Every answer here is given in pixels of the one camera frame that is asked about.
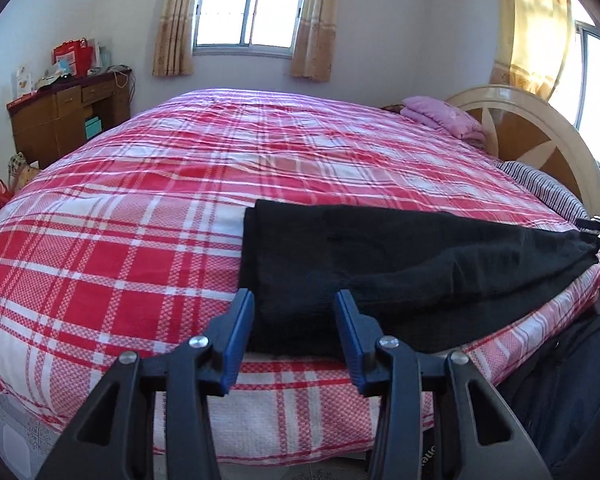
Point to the large bright window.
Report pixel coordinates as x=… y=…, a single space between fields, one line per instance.
x=595 y=75

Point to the folded pink blanket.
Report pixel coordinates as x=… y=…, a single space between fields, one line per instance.
x=447 y=117

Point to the white printed box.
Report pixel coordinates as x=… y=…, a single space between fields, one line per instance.
x=24 y=82

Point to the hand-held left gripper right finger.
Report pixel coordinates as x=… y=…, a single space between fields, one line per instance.
x=352 y=340

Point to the red gift bag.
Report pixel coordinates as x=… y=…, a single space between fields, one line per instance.
x=75 y=55

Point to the dark cloth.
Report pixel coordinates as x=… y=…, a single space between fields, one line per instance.
x=570 y=400

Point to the sliding window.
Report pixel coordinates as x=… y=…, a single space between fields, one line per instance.
x=252 y=10

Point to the brown wooden desk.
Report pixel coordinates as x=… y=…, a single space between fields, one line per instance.
x=45 y=120

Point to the beige patterned curtain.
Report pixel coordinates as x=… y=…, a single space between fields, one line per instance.
x=175 y=25
x=315 y=25

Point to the yellow curtain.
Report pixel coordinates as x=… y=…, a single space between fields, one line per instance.
x=530 y=25

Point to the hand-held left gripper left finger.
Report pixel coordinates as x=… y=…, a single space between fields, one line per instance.
x=237 y=340

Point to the black pants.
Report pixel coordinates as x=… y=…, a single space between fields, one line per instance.
x=380 y=270

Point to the striped pillow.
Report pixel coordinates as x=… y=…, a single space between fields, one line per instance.
x=545 y=187

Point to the wooden bed headboard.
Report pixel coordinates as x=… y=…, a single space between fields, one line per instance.
x=525 y=130

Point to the teal box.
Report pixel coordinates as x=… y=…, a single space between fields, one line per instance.
x=93 y=127

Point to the red plastic bag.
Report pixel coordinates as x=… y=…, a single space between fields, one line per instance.
x=1 y=194

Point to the patterned beige bag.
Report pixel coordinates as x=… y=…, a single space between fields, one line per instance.
x=22 y=172

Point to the red plaid bedsheet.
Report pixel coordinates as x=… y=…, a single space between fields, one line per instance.
x=155 y=210

